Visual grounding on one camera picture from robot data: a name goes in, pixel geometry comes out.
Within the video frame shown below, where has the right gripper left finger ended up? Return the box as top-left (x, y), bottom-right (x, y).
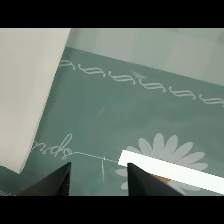
top-left (18, 161), bottom-right (73, 197)

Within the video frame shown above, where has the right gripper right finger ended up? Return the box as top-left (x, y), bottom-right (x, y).
top-left (126, 162), bottom-right (186, 197)

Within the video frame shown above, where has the white shirt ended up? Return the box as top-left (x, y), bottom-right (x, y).
top-left (0, 28), bottom-right (72, 175)

